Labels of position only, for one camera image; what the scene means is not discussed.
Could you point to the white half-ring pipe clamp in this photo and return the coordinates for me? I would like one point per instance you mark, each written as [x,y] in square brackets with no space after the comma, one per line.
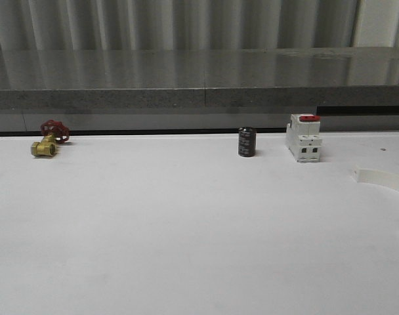
[378,177]

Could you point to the black cylindrical capacitor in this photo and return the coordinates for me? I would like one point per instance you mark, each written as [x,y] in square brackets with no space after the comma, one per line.
[246,141]

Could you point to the brass valve red handwheel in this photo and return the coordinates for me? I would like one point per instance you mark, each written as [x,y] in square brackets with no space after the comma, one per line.
[54,133]

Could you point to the grey stone countertop ledge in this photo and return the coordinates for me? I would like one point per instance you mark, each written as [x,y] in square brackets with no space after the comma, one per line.
[280,80]

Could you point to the white circuit breaker red switch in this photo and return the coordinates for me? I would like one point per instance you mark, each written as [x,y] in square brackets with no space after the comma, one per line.
[303,137]

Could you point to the grey pleated curtain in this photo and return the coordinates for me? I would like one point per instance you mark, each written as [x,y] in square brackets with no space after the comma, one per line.
[197,25]

